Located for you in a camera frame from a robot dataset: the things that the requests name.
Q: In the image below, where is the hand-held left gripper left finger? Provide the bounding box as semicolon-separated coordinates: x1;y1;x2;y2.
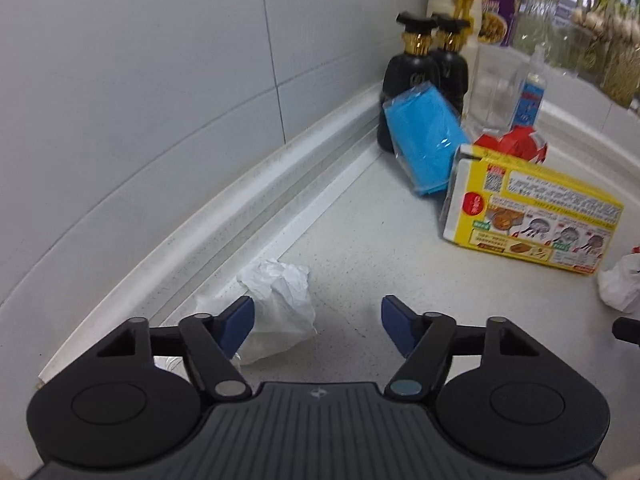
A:
97;296;256;402

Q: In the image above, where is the red snack packet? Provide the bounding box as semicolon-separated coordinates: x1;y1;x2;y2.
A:
472;126;549;165

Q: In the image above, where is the yellow food box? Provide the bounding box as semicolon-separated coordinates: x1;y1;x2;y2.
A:
439;144;625;276

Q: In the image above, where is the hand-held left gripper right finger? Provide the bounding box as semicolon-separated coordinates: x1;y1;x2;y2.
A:
381;295;534;402

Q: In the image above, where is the white backsplash trim strip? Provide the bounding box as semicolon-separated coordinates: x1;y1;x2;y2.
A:
37;125;386;386
0;82;388;356

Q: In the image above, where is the white tissue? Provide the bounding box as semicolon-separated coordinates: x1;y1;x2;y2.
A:
195;259;318;365

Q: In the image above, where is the small clear bottle blue label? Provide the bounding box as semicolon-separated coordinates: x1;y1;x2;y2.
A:
512;45;547;126

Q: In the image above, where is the crumpled white wrapper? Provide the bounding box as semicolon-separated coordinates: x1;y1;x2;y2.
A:
597;255;640;313

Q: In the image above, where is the black pump bottle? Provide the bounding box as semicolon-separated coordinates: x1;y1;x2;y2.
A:
432;14;471;116
377;14;441;153

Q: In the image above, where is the purple instant noodle cup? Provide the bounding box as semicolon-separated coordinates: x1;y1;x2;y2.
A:
477;0;528;48

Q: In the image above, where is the bunch of sprouting garlic bulbs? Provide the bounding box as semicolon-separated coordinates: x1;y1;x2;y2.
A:
525;0;640;46

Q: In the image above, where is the blue sponge pack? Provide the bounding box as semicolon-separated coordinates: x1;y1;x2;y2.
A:
382;85;471;197

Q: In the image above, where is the clear glass jar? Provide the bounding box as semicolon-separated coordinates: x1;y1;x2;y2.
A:
520;0;566;56

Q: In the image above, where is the clear plastic cup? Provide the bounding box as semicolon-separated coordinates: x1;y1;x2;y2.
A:
467;45;526;131

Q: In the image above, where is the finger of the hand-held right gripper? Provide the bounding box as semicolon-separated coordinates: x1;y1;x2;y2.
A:
612;317;640;346

